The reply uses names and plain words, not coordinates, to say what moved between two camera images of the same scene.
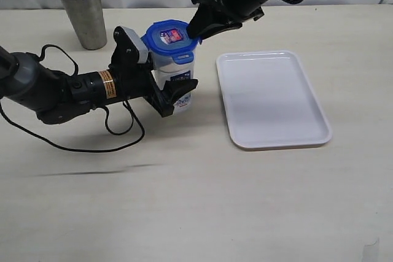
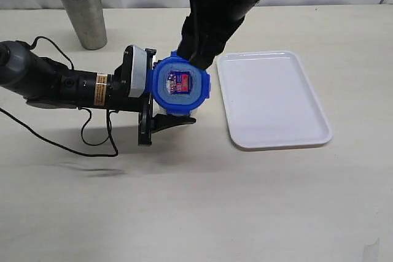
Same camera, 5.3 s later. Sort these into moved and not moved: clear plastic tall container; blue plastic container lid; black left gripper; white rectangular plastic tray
Moved: blue plastic container lid; black left gripper; clear plastic tall container
Not moved: white rectangular plastic tray
